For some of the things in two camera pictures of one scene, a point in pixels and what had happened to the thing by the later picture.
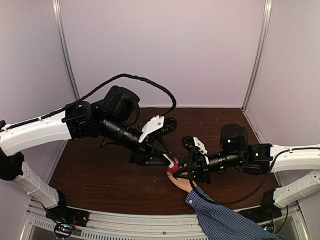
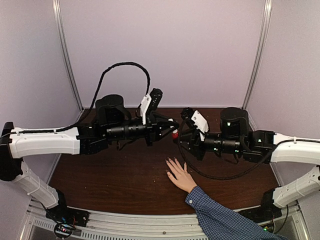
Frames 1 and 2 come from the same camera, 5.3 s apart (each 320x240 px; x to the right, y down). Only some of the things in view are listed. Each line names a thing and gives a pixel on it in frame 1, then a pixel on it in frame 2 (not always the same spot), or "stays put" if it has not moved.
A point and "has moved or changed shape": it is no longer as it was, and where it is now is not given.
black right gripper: x=201 y=173 → x=195 y=146
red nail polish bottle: x=174 y=169 → x=175 y=136
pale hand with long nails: x=183 y=183 stays put
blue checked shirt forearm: x=220 y=223 stays put
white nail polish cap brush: x=171 y=164 has moved or changed shape
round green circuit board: x=63 y=229 stays put
